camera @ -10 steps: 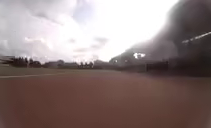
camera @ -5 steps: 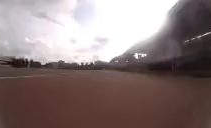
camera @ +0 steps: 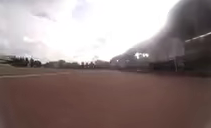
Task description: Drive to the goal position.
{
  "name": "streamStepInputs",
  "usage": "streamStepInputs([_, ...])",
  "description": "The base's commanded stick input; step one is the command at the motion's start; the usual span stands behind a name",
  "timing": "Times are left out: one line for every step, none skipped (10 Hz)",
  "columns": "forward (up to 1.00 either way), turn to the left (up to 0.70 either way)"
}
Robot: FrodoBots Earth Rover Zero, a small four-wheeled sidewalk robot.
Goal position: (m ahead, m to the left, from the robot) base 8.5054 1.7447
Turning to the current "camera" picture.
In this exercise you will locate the pale kerb line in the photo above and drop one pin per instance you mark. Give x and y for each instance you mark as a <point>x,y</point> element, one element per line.
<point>19,75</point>

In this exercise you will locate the large dark building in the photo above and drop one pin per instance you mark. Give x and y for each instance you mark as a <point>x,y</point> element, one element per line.
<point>186,43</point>

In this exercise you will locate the reddish brown paved ground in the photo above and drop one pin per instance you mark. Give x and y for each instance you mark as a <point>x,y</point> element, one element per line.
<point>99,100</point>

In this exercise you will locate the row of trees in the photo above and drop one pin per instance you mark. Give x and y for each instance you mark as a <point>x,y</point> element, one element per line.
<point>59,63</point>

